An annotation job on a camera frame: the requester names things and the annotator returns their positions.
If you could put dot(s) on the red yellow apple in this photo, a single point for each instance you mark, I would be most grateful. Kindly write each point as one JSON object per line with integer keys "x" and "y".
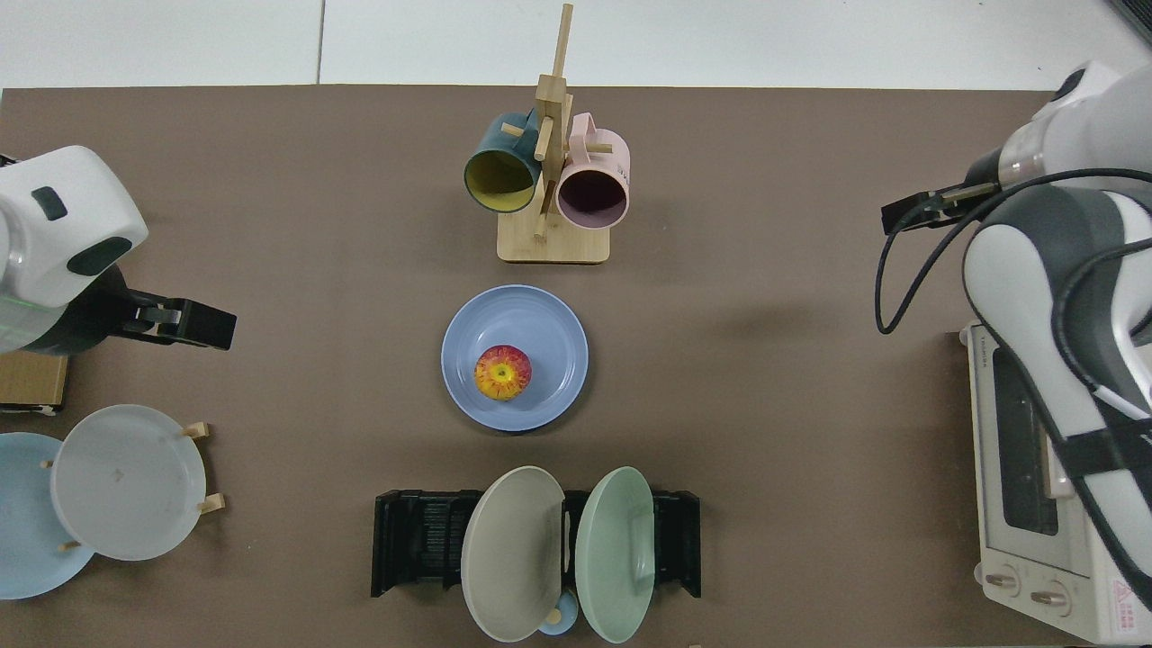
{"x": 502, "y": 373}

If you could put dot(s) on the grey plate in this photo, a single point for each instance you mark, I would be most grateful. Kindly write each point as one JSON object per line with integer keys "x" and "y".
{"x": 126, "y": 486}

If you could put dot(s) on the wooden plate rack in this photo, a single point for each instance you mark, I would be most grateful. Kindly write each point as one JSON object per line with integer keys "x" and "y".
{"x": 205, "y": 504}

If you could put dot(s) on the light blue plate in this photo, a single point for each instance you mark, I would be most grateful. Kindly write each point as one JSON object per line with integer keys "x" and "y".
{"x": 27, "y": 540}

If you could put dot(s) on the black dish rack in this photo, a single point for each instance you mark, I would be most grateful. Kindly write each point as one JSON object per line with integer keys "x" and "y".
{"x": 418, "y": 540}

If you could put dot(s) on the beige plate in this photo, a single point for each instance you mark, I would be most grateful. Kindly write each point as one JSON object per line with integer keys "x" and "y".
{"x": 513, "y": 558}

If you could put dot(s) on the pale green plate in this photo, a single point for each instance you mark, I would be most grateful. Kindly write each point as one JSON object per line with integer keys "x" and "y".
{"x": 612, "y": 558}

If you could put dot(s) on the dark grey ridged object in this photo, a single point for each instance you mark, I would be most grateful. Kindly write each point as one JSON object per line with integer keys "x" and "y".
{"x": 1136, "y": 16}

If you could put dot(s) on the brown table cloth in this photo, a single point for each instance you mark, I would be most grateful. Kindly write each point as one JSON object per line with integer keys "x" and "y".
{"x": 720, "y": 405}

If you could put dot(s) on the pink cup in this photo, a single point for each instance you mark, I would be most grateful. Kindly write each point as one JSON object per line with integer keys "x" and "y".
{"x": 607, "y": 153}

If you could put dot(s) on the dark teal cup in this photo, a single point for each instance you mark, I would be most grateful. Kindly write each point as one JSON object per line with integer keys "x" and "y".
{"x": 495, "y": 144}

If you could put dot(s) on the wooden cup stand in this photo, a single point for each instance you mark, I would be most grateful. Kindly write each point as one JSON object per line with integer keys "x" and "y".
{"x": 553, "y": 243}

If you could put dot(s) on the pale toaster oven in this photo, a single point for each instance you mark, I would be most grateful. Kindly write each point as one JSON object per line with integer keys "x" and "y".
{"x": 1080, "y": 612}

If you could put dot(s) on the small blue round thing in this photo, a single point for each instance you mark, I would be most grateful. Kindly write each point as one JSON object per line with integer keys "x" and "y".
{"x": 562, "y": 624}

